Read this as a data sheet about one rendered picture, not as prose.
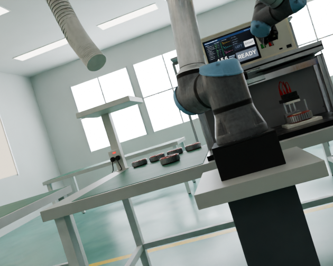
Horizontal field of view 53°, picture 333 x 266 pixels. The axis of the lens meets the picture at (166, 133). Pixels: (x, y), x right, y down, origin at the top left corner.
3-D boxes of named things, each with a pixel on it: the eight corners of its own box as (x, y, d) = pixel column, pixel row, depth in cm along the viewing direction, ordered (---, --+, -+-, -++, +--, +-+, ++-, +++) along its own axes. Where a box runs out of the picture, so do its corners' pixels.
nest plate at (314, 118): (322, 119, 145) (322, 115, 145) (288, 129, 148) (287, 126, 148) (313, 118, 160) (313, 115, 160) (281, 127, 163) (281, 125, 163)
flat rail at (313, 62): (321, 62, 160) (320, 56, 160) (197, 102, 171) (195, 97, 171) (321, 63, 161) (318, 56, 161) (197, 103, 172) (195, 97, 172)
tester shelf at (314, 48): (324, 48, 160) (321, 39, 160) (188, 94, 172) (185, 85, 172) (302, 62, 203) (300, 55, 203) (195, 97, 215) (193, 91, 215)
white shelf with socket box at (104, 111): (150, 165, 209) (128, 95, 208) (96, 181, 215) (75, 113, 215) (160, 158, 243) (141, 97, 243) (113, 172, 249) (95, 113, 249)
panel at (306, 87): (331, 110, 175) (313, 55, 175) (209, 146, 186) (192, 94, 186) (330, 110, 176) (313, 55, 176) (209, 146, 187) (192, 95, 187)
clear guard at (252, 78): (265, 78, 140) (261, 65, 140) (210, 96, 145) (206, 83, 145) (257, 85, 173) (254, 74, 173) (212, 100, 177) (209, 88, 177)
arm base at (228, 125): (273, 130, 88) (261, 94, 88) (217, 146, 90) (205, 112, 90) (264, 127, 103) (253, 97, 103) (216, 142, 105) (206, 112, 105)
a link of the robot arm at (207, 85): (230, 104, 88) (214, 55, 88) (201, 114, 100) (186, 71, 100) (260, 94, 95) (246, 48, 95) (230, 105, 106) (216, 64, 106)
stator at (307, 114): (316, 117, 147) (313, 108, 147) (290, 124, 149) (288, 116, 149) (310, 116, 158) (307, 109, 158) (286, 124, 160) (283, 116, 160)
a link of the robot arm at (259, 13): (266, 19, 119) (270, -6, 122) (244, 32, 129) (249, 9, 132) (281, 29, 122) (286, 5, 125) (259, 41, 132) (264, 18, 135)
